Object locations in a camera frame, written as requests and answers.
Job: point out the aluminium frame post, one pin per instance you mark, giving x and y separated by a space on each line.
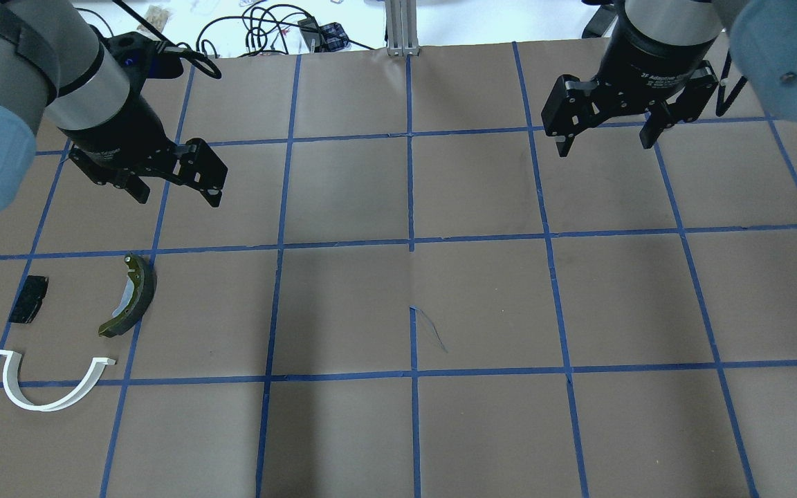
401 28

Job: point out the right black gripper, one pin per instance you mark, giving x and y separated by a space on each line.
649 61

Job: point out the green brake shoe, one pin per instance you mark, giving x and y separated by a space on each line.
136 298

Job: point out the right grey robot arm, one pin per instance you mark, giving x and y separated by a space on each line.
748 43

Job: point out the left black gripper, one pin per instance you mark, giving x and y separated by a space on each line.
116 129

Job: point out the brown paper table mat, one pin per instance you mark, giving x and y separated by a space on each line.
406 292

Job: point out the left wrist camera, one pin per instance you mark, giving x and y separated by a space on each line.
143 57

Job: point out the black brake pad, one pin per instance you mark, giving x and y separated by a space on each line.
29 300

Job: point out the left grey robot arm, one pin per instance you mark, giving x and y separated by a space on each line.
55 66

